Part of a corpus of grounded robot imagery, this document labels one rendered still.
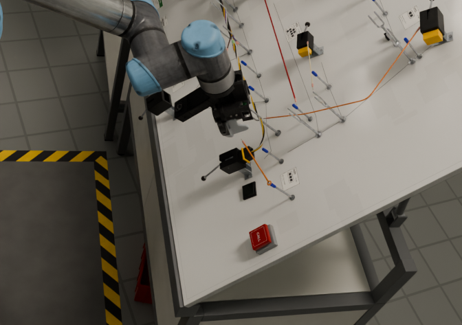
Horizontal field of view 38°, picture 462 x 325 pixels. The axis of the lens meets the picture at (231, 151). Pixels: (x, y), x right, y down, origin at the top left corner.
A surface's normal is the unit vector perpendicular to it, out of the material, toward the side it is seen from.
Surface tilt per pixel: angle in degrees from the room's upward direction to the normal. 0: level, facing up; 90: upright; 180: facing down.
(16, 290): 0
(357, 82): 52
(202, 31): 28
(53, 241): 0
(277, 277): 0
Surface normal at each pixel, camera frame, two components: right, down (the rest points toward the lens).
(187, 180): -0.59, -0.38
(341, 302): 0.25, -0.61
